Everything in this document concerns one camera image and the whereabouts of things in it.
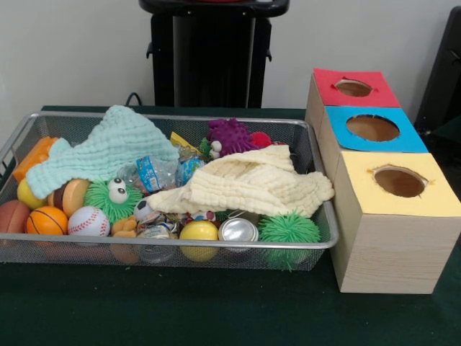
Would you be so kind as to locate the wooden box with three holes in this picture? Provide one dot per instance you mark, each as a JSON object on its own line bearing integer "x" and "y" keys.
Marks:
{"x": 389, "y": 252}

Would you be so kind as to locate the silver mesh bin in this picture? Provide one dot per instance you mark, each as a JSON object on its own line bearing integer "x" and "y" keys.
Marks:
{"x": 72, "y": 254}

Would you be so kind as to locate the cream waffle cloth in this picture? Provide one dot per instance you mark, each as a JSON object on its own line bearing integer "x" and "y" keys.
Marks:
{"x": 252, "y": 180}

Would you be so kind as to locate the purple spiky toy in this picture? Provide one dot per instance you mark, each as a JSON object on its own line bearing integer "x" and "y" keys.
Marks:
{"x": 230, "y": 135}

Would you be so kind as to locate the silver tin can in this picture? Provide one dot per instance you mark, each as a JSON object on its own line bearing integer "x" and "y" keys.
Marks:
{"x": 237, "y": 230}

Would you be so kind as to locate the yellow ball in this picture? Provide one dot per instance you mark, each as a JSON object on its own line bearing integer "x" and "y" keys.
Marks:
{"x": 198, "y": 230}

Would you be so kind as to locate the plain green spiky ball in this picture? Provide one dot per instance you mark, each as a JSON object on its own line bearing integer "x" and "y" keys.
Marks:
{"x": 288, "y": 227}

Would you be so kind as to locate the mint green waffle cloth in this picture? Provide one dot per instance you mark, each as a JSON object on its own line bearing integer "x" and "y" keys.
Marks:
{"x": 108, "y": 144}

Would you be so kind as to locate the green spiky ball with eyes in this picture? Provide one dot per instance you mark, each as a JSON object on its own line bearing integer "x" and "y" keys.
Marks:
{"x": 101, "y": 202}

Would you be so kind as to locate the white baseball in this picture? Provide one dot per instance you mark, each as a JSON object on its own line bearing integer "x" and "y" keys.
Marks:
{"x": 88, "y": 221}

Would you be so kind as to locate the orange basketball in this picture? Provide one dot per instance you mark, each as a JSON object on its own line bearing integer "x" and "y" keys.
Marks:
{"x": 47, "y": 221}

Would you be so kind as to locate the brown football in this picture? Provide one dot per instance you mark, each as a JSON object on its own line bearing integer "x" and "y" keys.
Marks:
{"x": 12, "y": 216}

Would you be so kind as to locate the dark green side table cloth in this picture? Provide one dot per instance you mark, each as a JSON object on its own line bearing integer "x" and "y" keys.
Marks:
{"x": 450, "y": 131}

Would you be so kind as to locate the black flat panel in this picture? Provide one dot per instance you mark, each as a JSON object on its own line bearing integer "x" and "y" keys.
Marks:
{"x": 443, "y": 72}

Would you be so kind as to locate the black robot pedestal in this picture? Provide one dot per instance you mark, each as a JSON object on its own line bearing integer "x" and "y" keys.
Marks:
{"x": 216, "y": 54}

